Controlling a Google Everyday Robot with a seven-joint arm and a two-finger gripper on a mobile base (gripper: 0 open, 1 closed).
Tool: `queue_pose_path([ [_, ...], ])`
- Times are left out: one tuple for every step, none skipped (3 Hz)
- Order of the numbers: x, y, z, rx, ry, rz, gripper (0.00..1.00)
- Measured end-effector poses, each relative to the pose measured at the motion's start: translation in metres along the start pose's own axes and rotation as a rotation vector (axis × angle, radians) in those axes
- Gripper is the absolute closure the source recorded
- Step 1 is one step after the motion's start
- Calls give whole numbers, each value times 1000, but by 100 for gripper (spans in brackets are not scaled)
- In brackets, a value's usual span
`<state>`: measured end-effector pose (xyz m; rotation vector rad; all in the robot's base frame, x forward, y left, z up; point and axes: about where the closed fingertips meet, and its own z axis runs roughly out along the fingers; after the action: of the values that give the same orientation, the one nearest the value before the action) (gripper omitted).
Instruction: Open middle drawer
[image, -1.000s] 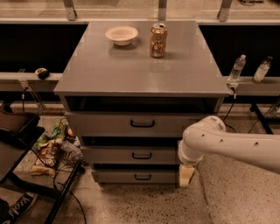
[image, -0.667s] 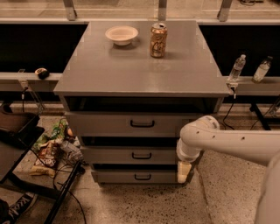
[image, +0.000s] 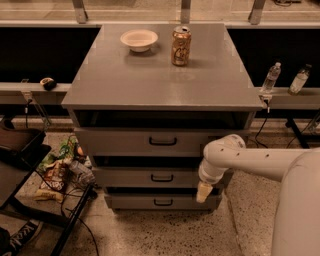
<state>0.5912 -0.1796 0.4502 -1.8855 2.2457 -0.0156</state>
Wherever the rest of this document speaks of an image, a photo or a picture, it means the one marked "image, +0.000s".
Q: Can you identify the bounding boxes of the grey drawer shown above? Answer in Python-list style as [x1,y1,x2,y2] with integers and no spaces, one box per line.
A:
[74,128,245,157]
[93,167,199,188]
[105,194,222,211]

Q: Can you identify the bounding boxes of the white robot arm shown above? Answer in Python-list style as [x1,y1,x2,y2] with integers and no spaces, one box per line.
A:
[196,134,320,256]

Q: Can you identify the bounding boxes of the grey top drawer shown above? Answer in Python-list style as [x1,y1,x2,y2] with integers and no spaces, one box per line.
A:
[74,128,245,157]

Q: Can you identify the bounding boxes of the grey bottom drawer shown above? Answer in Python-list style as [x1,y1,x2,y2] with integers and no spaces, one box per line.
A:
[105,194,222,211]

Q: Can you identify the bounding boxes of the grey drawer cabinet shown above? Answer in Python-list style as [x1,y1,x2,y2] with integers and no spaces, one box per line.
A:
[62,23,262,196]

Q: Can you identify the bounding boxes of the black stand leg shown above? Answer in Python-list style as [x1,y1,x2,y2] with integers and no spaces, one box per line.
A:
[285,117,309,149]

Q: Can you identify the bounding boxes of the crushed plastic bottle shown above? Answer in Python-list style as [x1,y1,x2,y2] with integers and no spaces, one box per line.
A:
[69,160,96,189]

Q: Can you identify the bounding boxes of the clear water bottle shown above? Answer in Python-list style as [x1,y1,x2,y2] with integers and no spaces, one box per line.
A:
[260,62,281,93]

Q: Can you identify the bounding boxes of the green snack bag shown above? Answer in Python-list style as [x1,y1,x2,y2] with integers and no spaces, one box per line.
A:
[37,135,77,173]

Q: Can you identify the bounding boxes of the brown chip bag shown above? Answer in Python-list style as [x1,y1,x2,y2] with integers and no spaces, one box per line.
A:
[34,160,68,203]

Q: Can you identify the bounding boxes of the gold soda can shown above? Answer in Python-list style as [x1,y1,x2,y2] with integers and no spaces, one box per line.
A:
[171,26,191,66]

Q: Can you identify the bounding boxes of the white paper bowl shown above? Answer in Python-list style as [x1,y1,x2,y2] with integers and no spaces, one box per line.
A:
[120,29,158,53]

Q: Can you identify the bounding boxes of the black yellow tape measure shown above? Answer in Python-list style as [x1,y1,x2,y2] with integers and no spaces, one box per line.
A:
[40,77,57,91]

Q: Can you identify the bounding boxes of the black white sneaker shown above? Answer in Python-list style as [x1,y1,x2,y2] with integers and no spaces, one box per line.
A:
[0,219,43,256]

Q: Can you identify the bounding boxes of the black power cable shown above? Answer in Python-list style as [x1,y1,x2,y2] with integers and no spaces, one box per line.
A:
[248,99,311,150]

